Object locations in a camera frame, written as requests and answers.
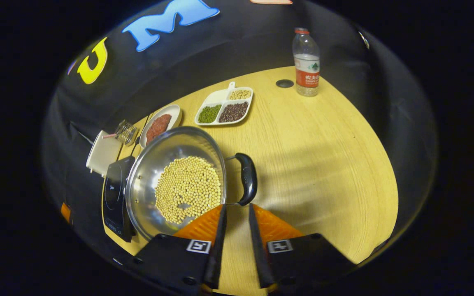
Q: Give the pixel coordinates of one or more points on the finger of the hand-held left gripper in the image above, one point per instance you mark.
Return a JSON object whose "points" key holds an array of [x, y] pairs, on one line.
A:
{"points": [[66, 213]]}

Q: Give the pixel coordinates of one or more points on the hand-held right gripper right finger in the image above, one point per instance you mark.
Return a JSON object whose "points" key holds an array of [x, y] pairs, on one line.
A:
{"points": [[259, 255]]}

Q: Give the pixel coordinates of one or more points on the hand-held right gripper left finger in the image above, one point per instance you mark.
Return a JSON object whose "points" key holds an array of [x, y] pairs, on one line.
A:
{"points": [[217, 255]]}

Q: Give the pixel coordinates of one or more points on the black induction cooktop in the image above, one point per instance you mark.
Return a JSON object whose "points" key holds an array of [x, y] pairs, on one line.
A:
{"points": [[115, 193]]}

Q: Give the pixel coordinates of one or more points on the white toaster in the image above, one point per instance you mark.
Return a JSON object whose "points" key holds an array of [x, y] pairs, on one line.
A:
{"points": [[103, 154]]}

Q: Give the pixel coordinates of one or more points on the pile of soybeans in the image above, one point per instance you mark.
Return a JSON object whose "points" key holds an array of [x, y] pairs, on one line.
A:
{"points": [[187, 189]]}

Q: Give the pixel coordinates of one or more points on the pink straw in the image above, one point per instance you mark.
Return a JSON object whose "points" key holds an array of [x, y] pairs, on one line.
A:
{"points": [[109, 136]]}

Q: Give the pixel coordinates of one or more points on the clear glass holder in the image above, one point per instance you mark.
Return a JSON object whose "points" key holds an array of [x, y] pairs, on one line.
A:
{"points": [[126, 132]]}

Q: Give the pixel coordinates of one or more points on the brown meat patty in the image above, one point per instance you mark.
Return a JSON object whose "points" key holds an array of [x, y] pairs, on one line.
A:
{"points": [[152, 133], [163, 122]]}

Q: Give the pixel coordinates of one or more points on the pile of green beans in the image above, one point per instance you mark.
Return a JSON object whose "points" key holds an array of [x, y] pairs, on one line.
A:
{"points": [[209, 114]]}

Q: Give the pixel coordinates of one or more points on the pile of dark red beans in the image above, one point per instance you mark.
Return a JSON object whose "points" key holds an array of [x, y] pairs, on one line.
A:
{"points": [[233, 112]]}

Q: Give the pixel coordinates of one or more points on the white oval plate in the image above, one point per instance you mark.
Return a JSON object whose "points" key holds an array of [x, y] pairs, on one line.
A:
{"points": [[173, 113]]}

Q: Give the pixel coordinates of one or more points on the white divided tray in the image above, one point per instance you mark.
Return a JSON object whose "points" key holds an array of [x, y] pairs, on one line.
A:
{"points": [[216, 96]]}

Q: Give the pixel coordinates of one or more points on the pile of pale beans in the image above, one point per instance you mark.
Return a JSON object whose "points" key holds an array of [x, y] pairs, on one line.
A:
{"points": [[240, 94]]}

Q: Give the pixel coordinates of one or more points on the clear water bottle red label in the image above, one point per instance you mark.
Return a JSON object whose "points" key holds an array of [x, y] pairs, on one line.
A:
{"points": [[307, 74]]}

